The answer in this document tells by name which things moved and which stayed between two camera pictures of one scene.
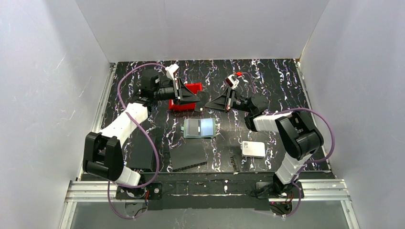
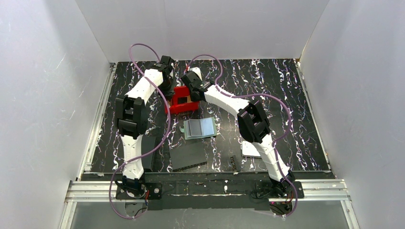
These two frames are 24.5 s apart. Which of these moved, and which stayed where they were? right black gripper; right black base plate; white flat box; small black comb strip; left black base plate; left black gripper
Moved: right black gripper; left black gripper
Stayed: left black base plate; small black comb strip; right black base plate; white flat box
